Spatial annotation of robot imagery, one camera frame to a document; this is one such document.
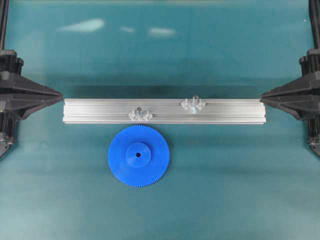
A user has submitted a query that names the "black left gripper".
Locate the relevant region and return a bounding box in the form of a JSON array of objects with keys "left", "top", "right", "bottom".
[{"left": 0, "top": 49, "right": 63, "bottom": 120}]

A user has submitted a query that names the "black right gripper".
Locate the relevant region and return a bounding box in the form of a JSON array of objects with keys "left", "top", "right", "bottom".
[{"left": 260, "top": 48, "right": 320, "bottom": 120}]

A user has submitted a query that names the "large blue plastic gear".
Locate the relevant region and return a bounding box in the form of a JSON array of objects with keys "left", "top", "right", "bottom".
[{"left": 107, "top": 125, "right": 170, "bottom": 188}]

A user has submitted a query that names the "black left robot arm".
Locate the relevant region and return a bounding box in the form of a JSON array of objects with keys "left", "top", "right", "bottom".
[{"left": 0, "top": 50, "right": 63, "bottom": 156}]

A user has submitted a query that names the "silver aluminium extrusion rail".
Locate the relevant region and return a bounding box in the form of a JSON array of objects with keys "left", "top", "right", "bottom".
[{"left": 62, "top": 98, "right": 266, "bottom": 125}]

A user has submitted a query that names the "black right frame post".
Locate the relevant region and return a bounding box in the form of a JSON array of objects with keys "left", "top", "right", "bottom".
[{"left": 308, "top": 0, "right": 320, "bottom": 49}]

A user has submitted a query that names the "black frame post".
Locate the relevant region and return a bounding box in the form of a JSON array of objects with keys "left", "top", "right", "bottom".
[
  {"left": 0, "top": 0, "right": 10, "bottom": 51},
  {"left": 308, "top": 0, "right": 320, "bottom": 49}
]

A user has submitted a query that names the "black left frame post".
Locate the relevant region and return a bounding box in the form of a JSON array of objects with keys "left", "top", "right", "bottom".
[{"left": 0, "top": 0, "right": 10, "bottom": 51}]

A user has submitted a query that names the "right clear bracket with shaft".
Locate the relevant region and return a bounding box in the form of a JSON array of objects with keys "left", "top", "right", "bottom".
[{"left": 180, "top": 95, "right": 206, "bottom": 114}]

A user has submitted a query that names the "clear bracket with shaft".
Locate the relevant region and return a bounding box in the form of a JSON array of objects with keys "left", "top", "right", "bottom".
[
  {"left": 180, "top": 95, "right": 206, "bottom": 114},
  {"left": 128, "top": 107, "right": 153, "bottom": 122}
]

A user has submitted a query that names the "left clear bracket with shaft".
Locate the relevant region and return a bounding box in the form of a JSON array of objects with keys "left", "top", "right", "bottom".
[{"left": 128, "top": 107, "right": 153, "bottom": 122}]

